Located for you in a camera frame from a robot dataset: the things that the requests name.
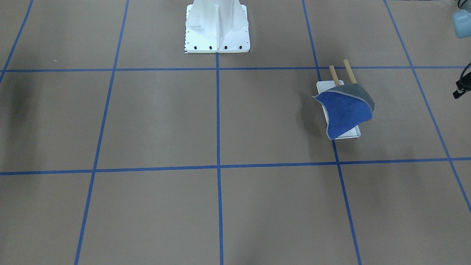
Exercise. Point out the grey and blue towel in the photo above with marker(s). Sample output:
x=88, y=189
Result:
x=366, y=108

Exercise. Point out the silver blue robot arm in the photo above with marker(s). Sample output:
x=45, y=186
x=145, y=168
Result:
x=462, y=19

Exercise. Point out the white rack with wooden bars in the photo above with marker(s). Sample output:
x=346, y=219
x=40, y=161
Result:
x=338, y=108

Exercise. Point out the white pedestal column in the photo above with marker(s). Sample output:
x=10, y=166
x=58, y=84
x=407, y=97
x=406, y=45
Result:
x=216, y=26

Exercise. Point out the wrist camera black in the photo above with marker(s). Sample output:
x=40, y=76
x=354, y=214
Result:
x=463, y=83

